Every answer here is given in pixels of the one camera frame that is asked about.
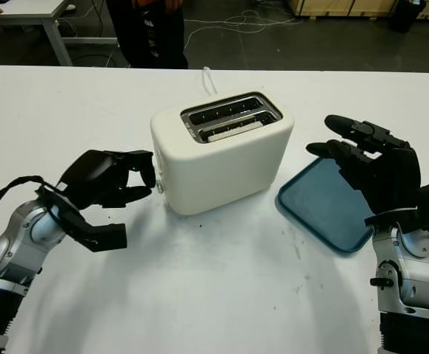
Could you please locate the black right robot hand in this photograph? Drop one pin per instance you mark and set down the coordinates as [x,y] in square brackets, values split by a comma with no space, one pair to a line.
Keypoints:
[391,177]

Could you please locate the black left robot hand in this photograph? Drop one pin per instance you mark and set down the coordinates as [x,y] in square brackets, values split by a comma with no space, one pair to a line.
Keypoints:
[93,173]

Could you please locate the white bread slice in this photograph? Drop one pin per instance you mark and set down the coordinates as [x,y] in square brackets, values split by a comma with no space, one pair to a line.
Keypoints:
[233,133]

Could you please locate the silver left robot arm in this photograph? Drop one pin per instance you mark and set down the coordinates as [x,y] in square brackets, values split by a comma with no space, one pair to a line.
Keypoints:
[12,258]

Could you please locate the silver toaster dial knob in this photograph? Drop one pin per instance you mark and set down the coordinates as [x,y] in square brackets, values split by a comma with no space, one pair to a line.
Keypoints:
[160,188]

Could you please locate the blue plastic tray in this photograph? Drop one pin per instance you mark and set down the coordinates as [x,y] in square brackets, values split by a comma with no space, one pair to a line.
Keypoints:
[321,206]

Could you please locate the white two-slot toaster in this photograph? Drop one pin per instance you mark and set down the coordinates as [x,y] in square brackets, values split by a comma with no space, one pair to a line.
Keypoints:
[218,173]

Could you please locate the person in orange jacket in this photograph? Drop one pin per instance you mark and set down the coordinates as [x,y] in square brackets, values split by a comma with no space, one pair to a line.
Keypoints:
[152,37]

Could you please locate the black waste bin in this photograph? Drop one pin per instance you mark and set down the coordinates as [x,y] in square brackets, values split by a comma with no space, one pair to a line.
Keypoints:
[406,16]

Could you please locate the white desk with metal legs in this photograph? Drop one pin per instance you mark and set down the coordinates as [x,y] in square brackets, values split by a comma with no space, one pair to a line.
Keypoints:
[26,13]

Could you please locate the stacked wooden crates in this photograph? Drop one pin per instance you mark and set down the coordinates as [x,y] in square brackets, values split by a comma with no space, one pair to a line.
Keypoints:
[332,6]

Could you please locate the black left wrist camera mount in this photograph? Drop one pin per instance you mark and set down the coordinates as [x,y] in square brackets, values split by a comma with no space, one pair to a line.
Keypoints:
[104,237]

